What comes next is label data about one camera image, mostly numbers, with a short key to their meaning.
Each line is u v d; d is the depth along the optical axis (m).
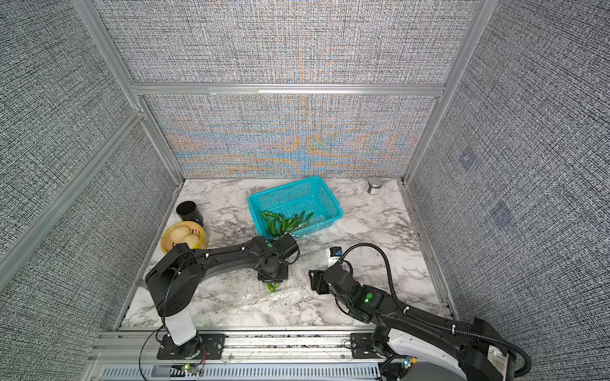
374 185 1.10
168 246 0.94
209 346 0.73
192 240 0.92
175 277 0.50
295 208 1.10
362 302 0.59
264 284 0.83
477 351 0.41
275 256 0.65
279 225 1.01
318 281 0.71
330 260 0.72
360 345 0.73
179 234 0.94
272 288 0.84
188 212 0.97
